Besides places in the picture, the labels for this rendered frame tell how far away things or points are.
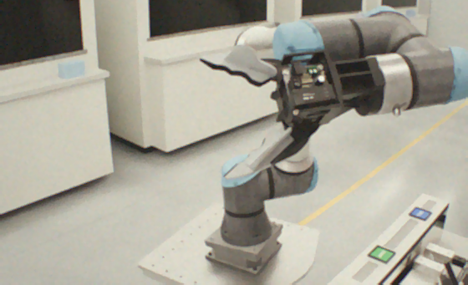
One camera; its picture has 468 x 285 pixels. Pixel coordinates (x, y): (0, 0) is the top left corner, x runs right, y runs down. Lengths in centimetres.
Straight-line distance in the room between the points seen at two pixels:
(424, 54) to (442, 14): 874
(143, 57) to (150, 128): 65
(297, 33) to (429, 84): 18
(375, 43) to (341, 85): 15
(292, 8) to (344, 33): 481
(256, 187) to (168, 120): 274
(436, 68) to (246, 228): 83
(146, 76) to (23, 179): 140
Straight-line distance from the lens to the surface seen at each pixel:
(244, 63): 56
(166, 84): 384
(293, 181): 125
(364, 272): 113
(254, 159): 52
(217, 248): 134
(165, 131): 394
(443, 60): 61
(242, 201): 124
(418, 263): 129
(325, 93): 50
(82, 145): 349
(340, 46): 62
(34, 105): 324
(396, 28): 66
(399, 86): 56
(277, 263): 136
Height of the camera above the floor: 164
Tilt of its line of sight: 21 degrees down
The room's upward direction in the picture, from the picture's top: straight up
